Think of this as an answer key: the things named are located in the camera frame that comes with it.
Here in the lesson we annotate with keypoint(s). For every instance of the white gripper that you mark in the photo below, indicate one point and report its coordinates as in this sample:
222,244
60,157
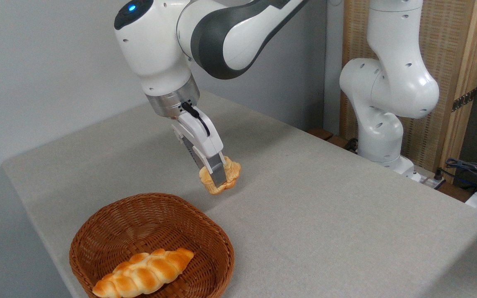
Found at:
203,138

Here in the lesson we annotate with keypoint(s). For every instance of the round pale bread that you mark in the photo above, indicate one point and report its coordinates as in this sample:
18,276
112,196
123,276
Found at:
232,171

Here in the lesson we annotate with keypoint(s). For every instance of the white robot base connector box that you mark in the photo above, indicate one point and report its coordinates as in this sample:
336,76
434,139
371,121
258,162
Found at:
427,179

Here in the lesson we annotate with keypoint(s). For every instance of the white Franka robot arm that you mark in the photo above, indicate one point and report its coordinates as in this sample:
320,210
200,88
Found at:
391,82

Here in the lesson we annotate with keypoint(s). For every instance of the twisted golden bread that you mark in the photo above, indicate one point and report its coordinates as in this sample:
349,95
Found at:
143,275

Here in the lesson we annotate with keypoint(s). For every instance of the brown wicker basket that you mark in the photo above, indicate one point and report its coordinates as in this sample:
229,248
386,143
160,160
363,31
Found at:
139,223

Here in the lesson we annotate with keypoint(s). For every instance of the metal screen hinge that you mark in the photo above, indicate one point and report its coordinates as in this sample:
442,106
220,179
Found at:
464,99

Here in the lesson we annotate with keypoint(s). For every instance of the wooden rattan folding screen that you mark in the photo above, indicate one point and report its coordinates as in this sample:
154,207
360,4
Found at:
445,41

